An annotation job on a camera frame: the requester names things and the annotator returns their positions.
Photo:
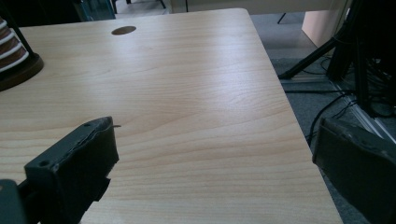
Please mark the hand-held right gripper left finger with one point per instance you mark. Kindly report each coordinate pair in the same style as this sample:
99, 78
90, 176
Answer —
71, 161

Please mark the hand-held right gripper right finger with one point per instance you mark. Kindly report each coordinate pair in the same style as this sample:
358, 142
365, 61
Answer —
358, 161

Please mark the striped object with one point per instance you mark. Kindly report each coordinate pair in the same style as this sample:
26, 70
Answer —
26, 72

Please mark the stack of brown paper cups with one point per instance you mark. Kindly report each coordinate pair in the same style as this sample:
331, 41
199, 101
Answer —
11, 51

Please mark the beige board panel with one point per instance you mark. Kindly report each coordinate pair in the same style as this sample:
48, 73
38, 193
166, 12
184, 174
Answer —
322, 26

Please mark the dark cabinet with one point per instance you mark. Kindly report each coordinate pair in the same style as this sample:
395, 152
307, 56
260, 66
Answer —
95, 9

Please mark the metal floor rail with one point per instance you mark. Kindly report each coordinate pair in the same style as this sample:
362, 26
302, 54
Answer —
369, 122

